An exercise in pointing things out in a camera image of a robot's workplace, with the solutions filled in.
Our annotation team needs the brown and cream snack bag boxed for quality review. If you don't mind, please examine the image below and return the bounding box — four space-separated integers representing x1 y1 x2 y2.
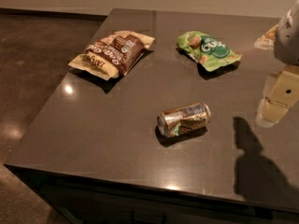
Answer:
68 31 155 80

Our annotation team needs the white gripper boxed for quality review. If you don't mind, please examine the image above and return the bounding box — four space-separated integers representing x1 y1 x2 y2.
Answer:
255 0 299 128

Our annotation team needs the small cream snack packet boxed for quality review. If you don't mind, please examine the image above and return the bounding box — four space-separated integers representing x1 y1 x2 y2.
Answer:
254 25 278 50

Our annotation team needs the green snack bag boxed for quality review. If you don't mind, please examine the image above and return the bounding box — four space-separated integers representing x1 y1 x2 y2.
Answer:
177 31 241 72

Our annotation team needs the orange soda can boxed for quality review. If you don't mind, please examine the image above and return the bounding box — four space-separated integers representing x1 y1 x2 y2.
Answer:
157 103 211 137

